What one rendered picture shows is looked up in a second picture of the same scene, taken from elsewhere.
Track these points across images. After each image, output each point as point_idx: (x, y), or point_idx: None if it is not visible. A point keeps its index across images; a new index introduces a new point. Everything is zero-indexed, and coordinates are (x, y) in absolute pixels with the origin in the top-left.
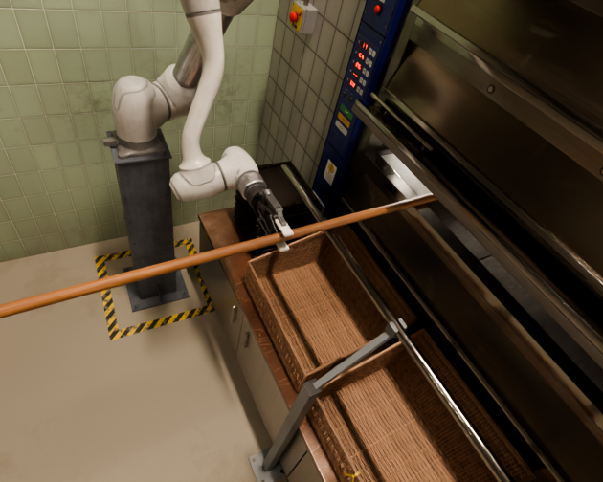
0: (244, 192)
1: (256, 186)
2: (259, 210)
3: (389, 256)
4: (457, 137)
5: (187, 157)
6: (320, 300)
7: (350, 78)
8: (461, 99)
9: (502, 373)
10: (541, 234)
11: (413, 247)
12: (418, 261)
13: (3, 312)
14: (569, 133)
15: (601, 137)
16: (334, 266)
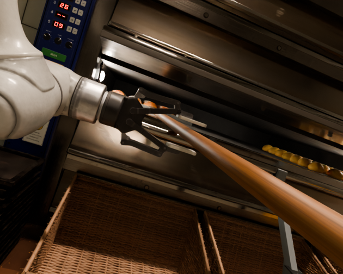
0: (99, 104)
1: (114, 92)
2: (134, 122)
3: (153, 173)
4: (191, 50)
5: (9, 29)
6: (101, 269)
7: (54, 20)
8: (181, 26)
9: None
10: (269, 88)
11: (167, 155)
12: (177, 162)
13: None
14: (257, 32)
15: (282, 26)
16: (69, 236)
